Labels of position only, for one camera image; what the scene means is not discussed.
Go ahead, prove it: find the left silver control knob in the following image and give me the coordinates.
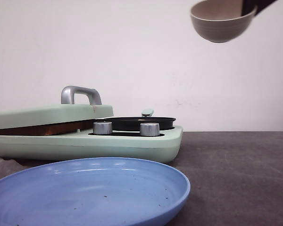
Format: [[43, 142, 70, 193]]
[[93, 121, 113, 135]]

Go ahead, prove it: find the black frying pan green handle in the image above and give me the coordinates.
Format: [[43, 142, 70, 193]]
[[104, 110, 176, 131]]

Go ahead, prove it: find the right silver control knob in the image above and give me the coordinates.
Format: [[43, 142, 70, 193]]
[[140, 122, 160, 137]]

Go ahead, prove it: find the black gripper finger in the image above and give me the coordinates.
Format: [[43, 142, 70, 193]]
[[241, 0, 257, 16], [255, 0, 277, 16]]

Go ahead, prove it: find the mint green breakfast maker base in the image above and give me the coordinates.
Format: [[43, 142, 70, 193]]
[[0, 126, 183, 163]]

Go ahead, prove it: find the blue plate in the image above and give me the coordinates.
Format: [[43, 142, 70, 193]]
[[0, 158, 191, 226]]

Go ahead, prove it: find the white bread slice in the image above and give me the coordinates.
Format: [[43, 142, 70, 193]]
[[0, 120, 94, 136]]

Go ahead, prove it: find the beige ceramic bowl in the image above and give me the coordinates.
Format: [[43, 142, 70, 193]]
[[191, 0, 257, 43]]

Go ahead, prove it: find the silver control knob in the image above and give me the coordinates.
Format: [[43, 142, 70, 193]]
[[93, 121, 113, 135], [140, 122, 160, 137]]

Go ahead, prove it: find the mint green hinged lid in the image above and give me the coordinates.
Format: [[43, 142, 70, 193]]
[[0, 86, 113, 129]]

